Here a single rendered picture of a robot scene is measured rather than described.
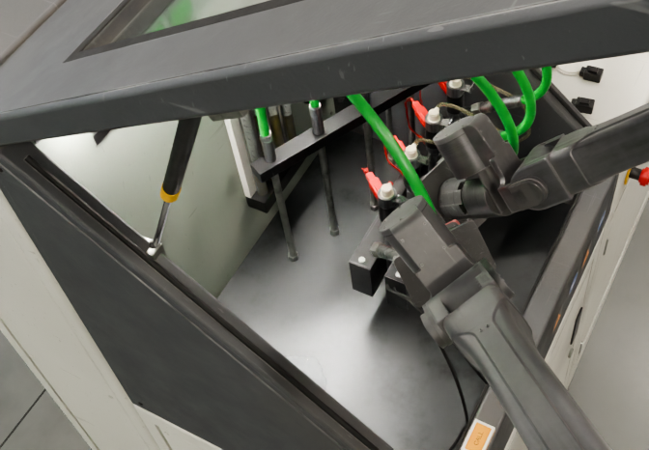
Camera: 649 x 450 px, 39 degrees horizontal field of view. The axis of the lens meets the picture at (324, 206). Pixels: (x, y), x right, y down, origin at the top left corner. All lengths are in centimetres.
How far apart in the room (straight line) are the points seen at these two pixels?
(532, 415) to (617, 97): 103
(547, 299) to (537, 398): 72
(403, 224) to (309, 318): 67
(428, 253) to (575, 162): 24
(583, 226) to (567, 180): 44
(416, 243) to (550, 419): 28
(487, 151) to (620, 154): 16
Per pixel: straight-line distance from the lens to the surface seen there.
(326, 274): 159
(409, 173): 102
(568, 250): 147
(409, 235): 90
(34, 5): 112
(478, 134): 110
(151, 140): 126
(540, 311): 141
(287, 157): 140
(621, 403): 242
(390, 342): 151
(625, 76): 169
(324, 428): 116
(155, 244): 106
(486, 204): 112
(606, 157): 105
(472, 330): 81
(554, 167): 107
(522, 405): 71
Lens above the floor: 215
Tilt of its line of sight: 52 degrees down
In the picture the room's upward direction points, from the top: 10 degrees counter-clockwise
